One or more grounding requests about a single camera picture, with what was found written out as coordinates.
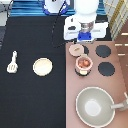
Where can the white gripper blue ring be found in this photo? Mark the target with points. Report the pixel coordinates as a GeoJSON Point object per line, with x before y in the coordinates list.
{"type": "Point", "coordinates": [83, 32]}

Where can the cream slotted spatula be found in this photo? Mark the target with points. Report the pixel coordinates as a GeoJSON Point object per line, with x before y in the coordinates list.
{"type": "Point", "coordinates": [12, 66]}

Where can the pink pot lid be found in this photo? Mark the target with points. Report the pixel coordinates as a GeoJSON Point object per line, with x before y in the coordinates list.
{"type": "Point", "coordinates": [76, 50]}

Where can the pink stove board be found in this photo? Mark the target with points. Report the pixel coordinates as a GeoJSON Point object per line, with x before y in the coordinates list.
{"type": "Point", "coordinates": [75, 83]}

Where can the grey wok pan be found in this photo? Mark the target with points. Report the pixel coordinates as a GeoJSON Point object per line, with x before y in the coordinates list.
{"type": "Point", "coordinates": [96, 108]}

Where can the black table mat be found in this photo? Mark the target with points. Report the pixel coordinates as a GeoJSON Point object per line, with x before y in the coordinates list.
{"type": "Point", "coordinates": [33, 74]}

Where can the cream round plate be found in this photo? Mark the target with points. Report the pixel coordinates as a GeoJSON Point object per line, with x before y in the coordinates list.
{"type": "Point", "coordinates": [42, 66]}

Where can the pink pot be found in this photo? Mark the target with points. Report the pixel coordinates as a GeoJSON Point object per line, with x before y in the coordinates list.
{"type": "Point", "coordinates": [83, 65]}

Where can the black burner top left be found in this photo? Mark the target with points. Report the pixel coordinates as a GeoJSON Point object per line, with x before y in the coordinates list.
{"type": "Point", "coordinates": [86, 50]}

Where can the black burner top right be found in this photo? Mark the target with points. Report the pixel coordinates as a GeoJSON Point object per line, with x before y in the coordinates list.
{"type": "Point", "coordinates": [103, 51]}

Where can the black burner bottom right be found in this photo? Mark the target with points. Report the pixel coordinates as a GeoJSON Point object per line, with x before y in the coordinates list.
{"type": "Point", "coordinates": [106, 69]}

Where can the black burner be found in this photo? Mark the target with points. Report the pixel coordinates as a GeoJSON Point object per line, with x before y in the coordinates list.
{"type": "Point", "coordinates": [106, 69]}
{"type": "Point", "coordinates": [103, 51]}
{"type": "Point", "coordinates": [86, 50]}

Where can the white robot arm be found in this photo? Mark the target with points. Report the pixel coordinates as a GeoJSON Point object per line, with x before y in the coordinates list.
{"type": "Point", "coordinates": [85, 10]}

